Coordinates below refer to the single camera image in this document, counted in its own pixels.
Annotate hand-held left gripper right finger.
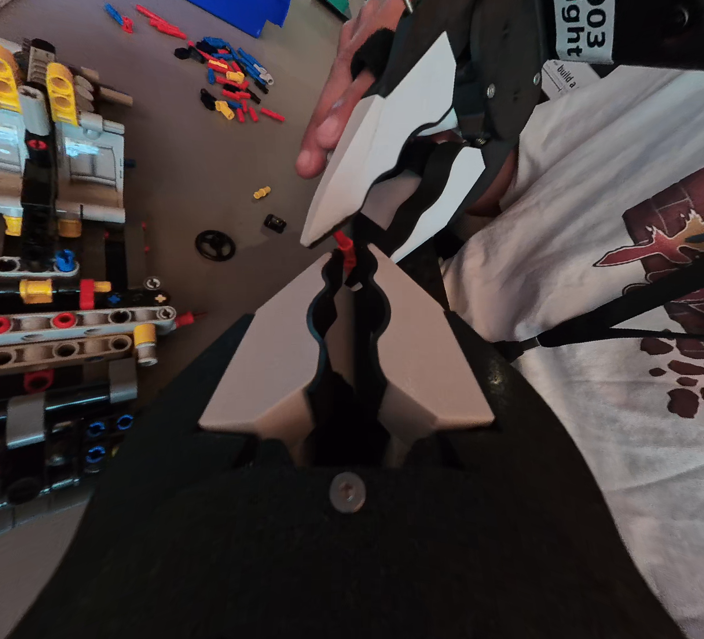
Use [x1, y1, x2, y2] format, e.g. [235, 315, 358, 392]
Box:
[355, 243, 496, 429]

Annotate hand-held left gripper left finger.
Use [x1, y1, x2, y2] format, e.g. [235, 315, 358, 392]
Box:
[198, 251, 344, 429]

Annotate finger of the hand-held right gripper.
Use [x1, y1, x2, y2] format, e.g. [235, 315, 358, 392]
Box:
[298, 31, 464, 249]
[384, 143, 488, 264]

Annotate black lego steering wheel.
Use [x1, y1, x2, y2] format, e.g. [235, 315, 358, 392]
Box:
[195, 230, 236, 263]

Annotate red lego axle pin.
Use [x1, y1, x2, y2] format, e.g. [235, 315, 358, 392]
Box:
[334, 232, 358, 272]

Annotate lego car chassis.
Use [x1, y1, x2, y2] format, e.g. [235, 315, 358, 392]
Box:
[0, 39, 207, 524]

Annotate person's right forearm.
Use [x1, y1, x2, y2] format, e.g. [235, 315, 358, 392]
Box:
[466, 148, 521, 217]

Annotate person's right hand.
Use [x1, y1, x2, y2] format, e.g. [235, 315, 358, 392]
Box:
[295, 0, 425, 180]

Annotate pile of red blue pins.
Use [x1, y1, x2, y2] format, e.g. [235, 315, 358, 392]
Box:
[175, 36, 287, 124]

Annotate person's light clothing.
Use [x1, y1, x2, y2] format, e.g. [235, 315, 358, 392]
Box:
[443, 64, 704, 634]

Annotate red and blue joined pins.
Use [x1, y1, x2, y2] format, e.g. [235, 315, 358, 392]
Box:
[104, 3, 134, 33]

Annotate black lanyard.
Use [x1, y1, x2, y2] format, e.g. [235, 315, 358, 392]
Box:
[495, 265, 704, 365]

